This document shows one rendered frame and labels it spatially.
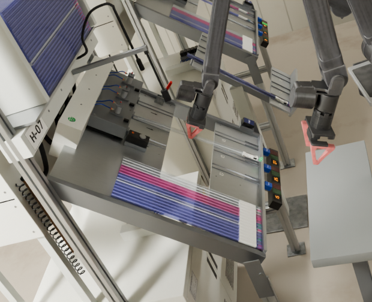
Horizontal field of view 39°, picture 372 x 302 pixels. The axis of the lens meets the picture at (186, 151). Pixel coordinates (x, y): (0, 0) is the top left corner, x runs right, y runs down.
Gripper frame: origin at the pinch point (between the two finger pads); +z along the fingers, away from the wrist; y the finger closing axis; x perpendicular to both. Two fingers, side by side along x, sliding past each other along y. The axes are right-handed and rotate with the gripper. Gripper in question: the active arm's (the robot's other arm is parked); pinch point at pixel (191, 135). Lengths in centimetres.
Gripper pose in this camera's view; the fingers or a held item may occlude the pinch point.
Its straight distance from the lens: 199.6
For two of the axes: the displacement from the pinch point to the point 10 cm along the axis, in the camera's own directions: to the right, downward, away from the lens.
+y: -0.8, 5.7, -8.2
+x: 9.6, 2.6, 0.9
